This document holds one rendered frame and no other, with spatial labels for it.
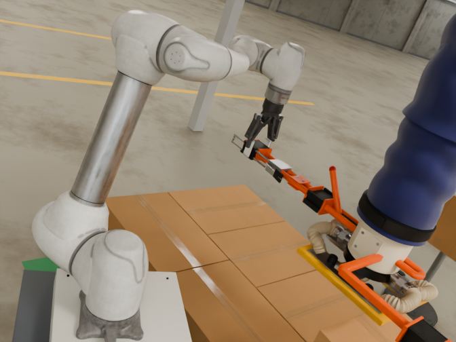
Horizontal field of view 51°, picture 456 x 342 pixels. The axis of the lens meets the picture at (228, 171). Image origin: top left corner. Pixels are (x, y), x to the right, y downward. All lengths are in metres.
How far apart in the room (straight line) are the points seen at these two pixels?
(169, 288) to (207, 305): 0.46
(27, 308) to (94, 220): 0.35
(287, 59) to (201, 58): 0.55
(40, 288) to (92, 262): 0.35
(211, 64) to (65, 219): 0.58
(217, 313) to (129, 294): 0.75
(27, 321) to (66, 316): 0.12
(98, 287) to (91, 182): 0.28
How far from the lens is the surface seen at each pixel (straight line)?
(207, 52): 1.21
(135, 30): 1.30
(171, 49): 1.19
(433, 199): 1.41
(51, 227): 1.42
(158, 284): 1.61
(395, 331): 1.70
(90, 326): 1.42
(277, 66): 1.70
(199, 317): 1.98
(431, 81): 1.34
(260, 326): 2.06
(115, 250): 1.28
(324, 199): 1.63
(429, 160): 1.35
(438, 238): 3.25
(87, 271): 1.34
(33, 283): 1.65
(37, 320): 1.54
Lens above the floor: 1.86
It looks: 25 degrees down
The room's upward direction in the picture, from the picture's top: 20 degrees clockwise
